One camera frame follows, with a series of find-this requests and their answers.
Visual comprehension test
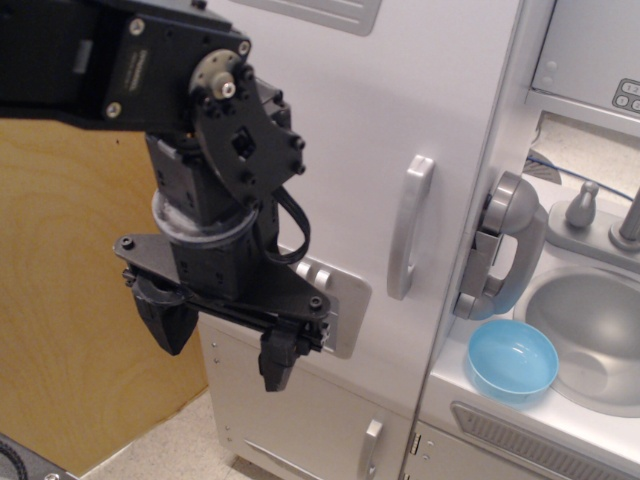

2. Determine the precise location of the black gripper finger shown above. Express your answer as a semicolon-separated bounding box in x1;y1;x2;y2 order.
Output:
258;329;299;392
131;278;198;356

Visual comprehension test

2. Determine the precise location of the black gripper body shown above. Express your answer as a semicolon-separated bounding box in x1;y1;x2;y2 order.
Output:
113;225;331;354

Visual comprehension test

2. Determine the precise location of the grey fridge door handle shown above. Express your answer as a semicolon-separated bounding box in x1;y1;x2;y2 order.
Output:
387;155;435;300

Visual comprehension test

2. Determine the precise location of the white toy fridge door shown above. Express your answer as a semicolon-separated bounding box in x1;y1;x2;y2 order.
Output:
210;1;523;416

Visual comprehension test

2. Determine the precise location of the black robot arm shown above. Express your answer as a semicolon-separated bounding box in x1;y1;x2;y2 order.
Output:
1;1;331;392

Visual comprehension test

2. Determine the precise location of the grey ice dispenser panel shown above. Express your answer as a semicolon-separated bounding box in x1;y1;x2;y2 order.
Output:
293;257;372;359

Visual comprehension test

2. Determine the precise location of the white lower freezer door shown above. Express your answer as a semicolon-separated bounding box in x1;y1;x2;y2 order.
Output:
199;319;419;480

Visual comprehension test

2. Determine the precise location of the plywood board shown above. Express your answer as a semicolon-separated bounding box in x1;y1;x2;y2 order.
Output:
1;120;206;474

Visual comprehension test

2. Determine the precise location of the black equipment base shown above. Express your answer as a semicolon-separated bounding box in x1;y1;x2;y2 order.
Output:
1;434;77;480

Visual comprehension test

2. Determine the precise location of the light blue plastic bowl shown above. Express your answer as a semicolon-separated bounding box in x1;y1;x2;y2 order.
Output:
465;319;560;405

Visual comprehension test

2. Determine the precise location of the grey toy telephone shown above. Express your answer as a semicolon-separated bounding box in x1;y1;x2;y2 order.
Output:
453;172;548;320

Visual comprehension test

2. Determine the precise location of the grey clock panel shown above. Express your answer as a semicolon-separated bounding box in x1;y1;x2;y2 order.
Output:
239;0;382;36

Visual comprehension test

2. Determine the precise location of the grey oven vent panel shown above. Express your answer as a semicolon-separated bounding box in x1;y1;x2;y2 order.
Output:
450;402;639;480

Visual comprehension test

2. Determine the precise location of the grey toy sink basin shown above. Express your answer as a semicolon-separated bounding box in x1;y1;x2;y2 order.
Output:
513;267;639;418

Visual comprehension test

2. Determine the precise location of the grey toy faucet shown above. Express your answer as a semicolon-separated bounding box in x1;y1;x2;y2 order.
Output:
546;181;639;273

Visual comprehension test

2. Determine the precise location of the white toy kitchen cabinet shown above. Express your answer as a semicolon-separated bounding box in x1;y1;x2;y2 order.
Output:
405;1;639;479

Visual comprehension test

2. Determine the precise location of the grey toy microwave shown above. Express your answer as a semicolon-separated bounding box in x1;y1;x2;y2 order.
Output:
526;1;639;137

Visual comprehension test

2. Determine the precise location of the grey lower door handle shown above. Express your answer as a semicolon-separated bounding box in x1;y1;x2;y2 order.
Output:
358;419;384;480

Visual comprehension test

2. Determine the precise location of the blue cable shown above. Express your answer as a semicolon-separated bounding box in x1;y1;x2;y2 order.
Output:
525;156;636;204

